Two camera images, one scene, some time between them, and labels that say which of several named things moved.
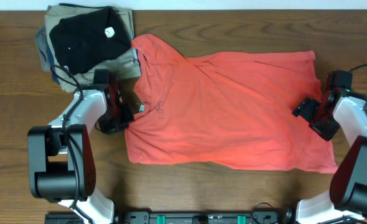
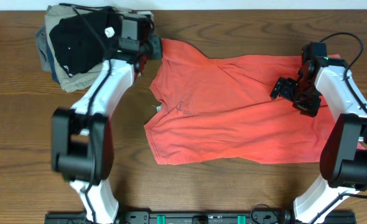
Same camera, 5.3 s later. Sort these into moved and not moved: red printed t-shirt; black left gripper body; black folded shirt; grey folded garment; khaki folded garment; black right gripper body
Moved: red printed t-shirt; black left gripper body; black right gripper body
Not moved: khaki folded garment; grey folded garment; black folded shirt
